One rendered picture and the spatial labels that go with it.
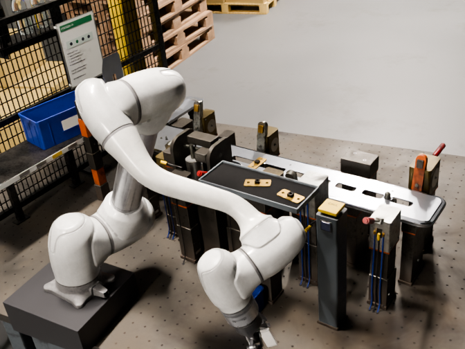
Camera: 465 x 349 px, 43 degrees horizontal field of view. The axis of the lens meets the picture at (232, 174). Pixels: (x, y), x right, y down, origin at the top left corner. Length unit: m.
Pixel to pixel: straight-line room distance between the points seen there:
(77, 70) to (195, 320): 1.36
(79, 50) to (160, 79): 1.26
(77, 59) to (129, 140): 1.38
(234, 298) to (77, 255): 0.71
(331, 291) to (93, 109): 0.92
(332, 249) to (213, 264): 0.51
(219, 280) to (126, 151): 0.40
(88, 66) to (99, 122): 1.39
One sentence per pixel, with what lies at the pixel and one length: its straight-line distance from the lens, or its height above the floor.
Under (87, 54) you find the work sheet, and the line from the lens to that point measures 2.91.
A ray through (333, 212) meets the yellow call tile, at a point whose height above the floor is 1.16.
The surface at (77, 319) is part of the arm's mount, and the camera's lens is 2.04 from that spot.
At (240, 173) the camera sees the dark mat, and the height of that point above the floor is 1.16.
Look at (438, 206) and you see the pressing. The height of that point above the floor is 1.00.
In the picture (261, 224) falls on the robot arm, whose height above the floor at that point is 1.29.
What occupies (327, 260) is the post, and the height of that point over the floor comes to 0.98.
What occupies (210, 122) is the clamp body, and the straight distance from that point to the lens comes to 2.64.
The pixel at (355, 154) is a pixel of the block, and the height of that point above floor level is 1.03.
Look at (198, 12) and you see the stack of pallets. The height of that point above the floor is 0.36.
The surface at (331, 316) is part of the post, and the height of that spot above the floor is 0.75.
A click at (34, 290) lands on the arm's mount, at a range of 2.19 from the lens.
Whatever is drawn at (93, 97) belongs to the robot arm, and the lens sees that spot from 1.58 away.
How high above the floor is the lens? 2.16
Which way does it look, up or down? 31 degrees down
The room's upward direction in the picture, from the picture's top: 6 degrees counter-clockwise
